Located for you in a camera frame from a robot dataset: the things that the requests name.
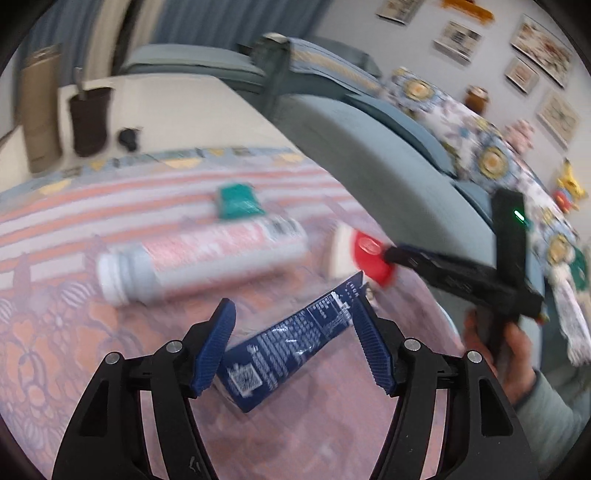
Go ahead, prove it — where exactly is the pink printed blanket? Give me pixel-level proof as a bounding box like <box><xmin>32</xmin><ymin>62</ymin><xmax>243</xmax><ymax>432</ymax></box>
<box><xmin>0</xmin><ymin>147</ymin><xmax>467</xmax><ymax>480</ymax></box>

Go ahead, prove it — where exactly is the white knitted cloth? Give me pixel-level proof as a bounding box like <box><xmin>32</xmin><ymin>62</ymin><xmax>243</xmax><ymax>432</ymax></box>
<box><xmin>549</xmin><ymin>249</ymin><xmax>591</xmax><ymax>366</ymax></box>

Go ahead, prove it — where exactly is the orange wall shelf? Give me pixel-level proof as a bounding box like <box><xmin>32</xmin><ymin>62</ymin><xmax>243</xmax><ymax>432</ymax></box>
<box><xmin>440</xmin><ymin>0</ymin><xmax>496</xmax><ymax>25</ymax></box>

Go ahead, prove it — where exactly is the dark brown cup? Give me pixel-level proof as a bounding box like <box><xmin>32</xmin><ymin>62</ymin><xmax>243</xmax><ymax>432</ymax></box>
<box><xmin>68</xmin><ymin>68</ymin><xmax>114</xmax><ymax>158</ymax></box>

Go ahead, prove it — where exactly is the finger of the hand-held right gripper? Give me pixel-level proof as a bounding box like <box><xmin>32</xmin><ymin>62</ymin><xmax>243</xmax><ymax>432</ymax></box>
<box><xmin>382</xmin><ymin>244</ymin><xmax>444</xmax><ymax>282</ymax></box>

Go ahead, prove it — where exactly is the large butterfly picture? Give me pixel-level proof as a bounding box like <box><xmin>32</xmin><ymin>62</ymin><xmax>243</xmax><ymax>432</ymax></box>
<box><xmin>535</xmin><ymin>89</ymin><xmax>581</xmax><ymax>149</ymax></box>

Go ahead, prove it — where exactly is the brown thermos bottle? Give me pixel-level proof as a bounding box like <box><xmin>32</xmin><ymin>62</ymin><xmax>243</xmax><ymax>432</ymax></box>
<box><xmin>20</xmin><ymin>44</ymin><xmax>64</xmax><ymax>174</ymax></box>

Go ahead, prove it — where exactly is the red paper cup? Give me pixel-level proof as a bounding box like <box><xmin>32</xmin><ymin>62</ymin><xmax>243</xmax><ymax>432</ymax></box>
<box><xmin>325</xmin><ymin>220</ymin><xmax>399</xmax><ymax>290</ymax></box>

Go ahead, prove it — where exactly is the dark blue tube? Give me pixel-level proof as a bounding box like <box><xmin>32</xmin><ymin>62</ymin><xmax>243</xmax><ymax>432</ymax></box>
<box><xmin>216</xmin><ymin>272</ymin><xmax>366</xmax><ymax>414</ymax></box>

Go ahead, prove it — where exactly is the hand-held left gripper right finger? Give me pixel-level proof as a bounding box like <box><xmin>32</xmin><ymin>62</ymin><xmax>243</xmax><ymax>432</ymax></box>
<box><xmin>353</xmin><ymin>295</ymin><xmax>539</xmax><ymax>480</ymax></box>

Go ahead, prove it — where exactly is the blue patterned armrest cloth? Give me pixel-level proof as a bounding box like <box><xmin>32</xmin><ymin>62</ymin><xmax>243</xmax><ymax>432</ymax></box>
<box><xmin>285</xmin><ymin>37</ymin><xmax>385</xmax><ymax>94</ymax></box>

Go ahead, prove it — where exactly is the white collage picture frame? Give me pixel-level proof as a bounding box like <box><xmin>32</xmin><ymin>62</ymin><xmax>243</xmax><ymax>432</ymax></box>
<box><xmin>433</xmin><ymin>20</ymin><xmax>484</xmax><ymax>64</ymax></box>

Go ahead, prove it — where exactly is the person's right hand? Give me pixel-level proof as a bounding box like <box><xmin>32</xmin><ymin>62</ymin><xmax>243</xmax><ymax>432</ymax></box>
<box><xmin>463</xmin><ymin>308</ymin><xmax>539</xmax><ymax>408</ymax></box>

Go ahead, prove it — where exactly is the green packet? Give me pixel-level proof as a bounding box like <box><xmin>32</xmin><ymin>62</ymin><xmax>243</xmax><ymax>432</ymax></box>
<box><xmin>216</xmin><ymin>183</ymin><xmax>267</xmax><ymax>223</ymax></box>

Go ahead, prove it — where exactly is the white sheer curtain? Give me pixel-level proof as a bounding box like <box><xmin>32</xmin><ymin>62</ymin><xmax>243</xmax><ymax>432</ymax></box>
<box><xmin>84</xmin><ymin>0</ymin><xmax>163</xmax><ymax>77</ymax></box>

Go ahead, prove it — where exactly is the large flower picture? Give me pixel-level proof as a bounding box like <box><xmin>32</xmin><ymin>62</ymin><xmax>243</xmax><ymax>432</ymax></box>
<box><xmin>509</xmin><ymin>14</ymin><xmax>574</xmax><ymax>89</ymax></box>

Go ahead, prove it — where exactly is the yellow plush toy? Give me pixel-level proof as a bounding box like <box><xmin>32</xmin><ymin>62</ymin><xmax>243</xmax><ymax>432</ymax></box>
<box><xmin>555</xmin><ymin>158</ymin><xmax>590</xmax><ymax>205</ymax></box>

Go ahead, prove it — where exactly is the blue curtain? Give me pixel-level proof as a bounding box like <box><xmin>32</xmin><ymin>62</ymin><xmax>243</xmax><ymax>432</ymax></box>
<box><xmin>18</xmin><ymin>0</ymin><xmax>122</xmax><ymax>63</ymax></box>
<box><xmin>152</xmin><ymin>0</ymin><xmax>326</xmax><ymax>48</ymax></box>

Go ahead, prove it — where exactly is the blue sofa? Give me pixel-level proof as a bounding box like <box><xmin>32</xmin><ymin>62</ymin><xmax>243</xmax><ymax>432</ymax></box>
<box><xmin>119</xmin><ymin>34</ymin><xmax>591</xmax><ymax>416</ymax></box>

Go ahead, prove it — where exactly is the floral sofa cushion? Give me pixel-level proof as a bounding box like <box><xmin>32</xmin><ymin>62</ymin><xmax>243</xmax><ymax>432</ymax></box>
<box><xmin>475</xmin><ymin>134</ymin><xmax>580</xmax><ymax>278</ymax></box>
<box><xmin>385</xmin><ymin>67</ymin><xmax>505</xmax><ymax>186</ymax></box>

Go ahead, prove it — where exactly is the pink pig plush toy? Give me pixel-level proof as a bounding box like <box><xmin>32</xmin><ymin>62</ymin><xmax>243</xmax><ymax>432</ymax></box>
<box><xmin>505</xmin><ymin>119</ymin><xmax>537</xmax><ymax>154</ymax></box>

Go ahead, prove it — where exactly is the small black key fob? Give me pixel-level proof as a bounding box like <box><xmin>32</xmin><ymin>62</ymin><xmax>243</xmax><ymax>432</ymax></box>
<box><xmin>117</xmin><ymin>128</ymin><xmax>142</xmax><ymax>153</ymax></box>

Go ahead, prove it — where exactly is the brown monkey plush toy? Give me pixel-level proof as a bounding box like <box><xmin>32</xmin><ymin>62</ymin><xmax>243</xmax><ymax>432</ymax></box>
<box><xmin>465</xmin><ymin>84</ymin><xmax>491</xmax><ymax>114</ymax></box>

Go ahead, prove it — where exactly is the person's right forearm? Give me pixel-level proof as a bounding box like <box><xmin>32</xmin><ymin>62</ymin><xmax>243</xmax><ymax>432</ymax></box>
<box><xmin>510</xmin><ymin>367</ymin><xmax>591</xmax><ymax>480</ymax></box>

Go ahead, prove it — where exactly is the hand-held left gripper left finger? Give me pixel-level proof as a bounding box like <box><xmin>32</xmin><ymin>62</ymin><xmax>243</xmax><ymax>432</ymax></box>
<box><xmin>52</xmin><ymin>298</ymin><xmax>237</xmax><ymax>480</ymax></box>

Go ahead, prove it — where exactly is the black portrait picture frame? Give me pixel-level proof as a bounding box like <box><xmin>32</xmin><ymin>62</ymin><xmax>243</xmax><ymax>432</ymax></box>
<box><xmin>375</xmin><ymin>0</ymin><xmax>424</xmax><ymax>25</ymax></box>

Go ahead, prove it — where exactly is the small butterfly picture frame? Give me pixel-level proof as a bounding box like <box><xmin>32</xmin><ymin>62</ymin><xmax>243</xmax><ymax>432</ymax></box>
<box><xmin>503</xmin><ymin>55</ymin><xmax>540</xmax><ymax>96</ymax></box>

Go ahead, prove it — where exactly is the blue pillow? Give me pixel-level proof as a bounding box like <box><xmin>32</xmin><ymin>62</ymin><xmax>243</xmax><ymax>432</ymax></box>
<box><xmin>346</xmin><ymin>95</ymin><xmax>454</xmax><ymax>177</ymax></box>
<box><xmin>454</xmin><ymin>179</ymin><xmax>496</xmax><ymax>223</ymax></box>

